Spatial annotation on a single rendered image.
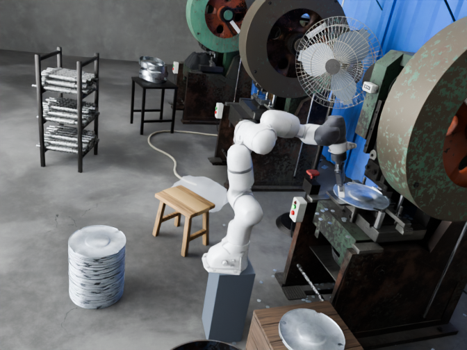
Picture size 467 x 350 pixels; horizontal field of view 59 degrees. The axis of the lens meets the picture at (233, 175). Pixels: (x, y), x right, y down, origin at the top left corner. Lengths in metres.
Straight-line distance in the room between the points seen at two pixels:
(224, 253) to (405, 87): 1.05
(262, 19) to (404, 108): 1.72
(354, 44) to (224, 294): 1.70
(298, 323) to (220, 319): 0.42
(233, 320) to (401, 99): 1.32
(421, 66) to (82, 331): 1.94
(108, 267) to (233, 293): 0.67
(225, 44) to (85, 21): 3.86
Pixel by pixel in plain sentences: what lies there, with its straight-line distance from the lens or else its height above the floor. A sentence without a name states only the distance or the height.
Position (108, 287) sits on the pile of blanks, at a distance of 2.38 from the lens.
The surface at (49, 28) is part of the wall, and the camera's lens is 8.28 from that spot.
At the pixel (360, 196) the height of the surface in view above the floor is 0.79.
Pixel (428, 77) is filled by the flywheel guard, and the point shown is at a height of 1.49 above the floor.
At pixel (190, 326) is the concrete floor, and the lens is 2.37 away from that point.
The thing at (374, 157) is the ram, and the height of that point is 0.99.
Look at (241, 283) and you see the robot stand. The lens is 2.06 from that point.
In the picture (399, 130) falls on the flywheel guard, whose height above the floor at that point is 1.29.
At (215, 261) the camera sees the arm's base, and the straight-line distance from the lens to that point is 1.98.
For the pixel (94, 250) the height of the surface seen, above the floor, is 0.34.
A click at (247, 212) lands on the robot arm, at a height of 0.81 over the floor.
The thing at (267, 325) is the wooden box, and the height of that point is 0.35.
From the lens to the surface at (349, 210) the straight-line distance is 2.26.
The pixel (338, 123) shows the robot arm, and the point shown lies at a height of 1.16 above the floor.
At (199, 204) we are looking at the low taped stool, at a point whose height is 0.33.
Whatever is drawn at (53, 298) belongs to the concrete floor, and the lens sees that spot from 2.54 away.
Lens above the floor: 1.70
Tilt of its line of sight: 25 degrees down
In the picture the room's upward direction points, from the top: 10 degrees clockwise
